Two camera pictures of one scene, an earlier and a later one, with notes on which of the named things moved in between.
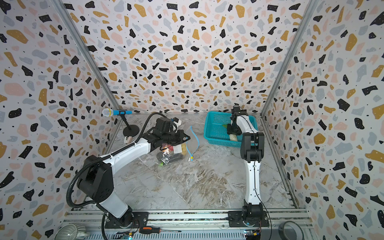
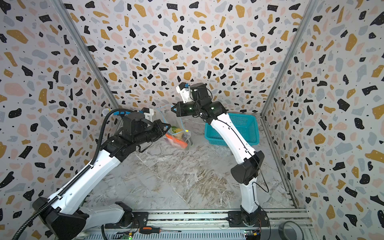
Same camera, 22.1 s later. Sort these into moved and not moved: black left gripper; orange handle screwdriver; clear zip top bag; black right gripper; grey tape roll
Moved: black left gripper; black right gripper; clear zip top bag
Not moved: orange handle screwdriver; grey tape roll
